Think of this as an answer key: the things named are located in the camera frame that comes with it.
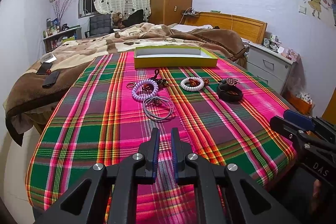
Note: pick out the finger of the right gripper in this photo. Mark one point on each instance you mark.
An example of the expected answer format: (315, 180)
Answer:
(298, 119)
(288, 129)

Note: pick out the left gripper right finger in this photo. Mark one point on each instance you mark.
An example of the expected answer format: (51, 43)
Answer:
(224, 194)

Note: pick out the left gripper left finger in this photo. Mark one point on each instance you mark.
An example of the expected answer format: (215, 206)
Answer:
(107, 194)

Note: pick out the black smart wristband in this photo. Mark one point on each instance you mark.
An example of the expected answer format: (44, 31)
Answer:
(229, 93)

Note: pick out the orange bin with tissues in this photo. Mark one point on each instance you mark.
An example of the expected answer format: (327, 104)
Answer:
(300, 105)

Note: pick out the white bedside drawer cabinet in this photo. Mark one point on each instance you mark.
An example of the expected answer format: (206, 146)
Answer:
(270, 67)

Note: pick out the wooden headboard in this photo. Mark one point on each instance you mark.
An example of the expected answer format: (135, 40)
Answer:
(247, 28)

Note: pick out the yellow-green shallow box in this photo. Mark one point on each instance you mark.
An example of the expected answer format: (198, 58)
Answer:
(173, 56)

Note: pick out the white pillow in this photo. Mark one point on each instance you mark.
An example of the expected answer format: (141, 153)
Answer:
(188, 28)

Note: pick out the black phone with red charm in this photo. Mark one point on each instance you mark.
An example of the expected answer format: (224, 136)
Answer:
(44, 69)

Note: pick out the white card on bed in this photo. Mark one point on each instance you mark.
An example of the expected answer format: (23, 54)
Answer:
(48, 58)

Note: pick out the grey desk shelf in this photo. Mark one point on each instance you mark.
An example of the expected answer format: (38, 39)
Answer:
(56, 40)

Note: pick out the black office chair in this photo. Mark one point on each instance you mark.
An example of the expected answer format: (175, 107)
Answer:
(99, 25)

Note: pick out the brown teddy bear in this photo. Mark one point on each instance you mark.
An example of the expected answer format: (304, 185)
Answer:
(118, 20)

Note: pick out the window with bars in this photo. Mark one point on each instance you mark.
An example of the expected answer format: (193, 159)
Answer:
(86, 8)

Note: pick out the purple dried flower branches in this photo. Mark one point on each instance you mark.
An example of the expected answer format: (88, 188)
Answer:
(60, 8)

